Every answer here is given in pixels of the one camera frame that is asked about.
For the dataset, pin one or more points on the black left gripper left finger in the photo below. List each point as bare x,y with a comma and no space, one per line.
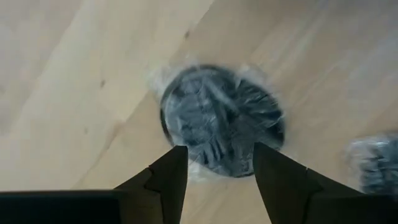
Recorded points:
158,193

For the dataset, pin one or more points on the black round disc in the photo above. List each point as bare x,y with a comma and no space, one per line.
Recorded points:
217,118
379,165

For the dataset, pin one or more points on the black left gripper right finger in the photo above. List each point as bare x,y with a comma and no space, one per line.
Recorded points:
289,193

